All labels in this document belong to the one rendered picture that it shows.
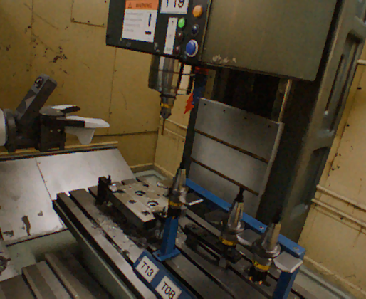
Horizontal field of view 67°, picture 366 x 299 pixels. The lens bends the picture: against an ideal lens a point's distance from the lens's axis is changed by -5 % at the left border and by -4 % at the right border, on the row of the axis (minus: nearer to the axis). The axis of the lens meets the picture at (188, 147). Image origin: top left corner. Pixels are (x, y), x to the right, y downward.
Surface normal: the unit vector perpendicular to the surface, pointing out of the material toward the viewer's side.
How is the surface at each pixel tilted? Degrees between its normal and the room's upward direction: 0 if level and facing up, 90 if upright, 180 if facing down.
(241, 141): 88
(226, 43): 90
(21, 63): 90
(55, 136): 90
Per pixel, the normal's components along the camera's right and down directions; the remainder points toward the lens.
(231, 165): -0.71, 0.10
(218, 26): 0.68, 0.34
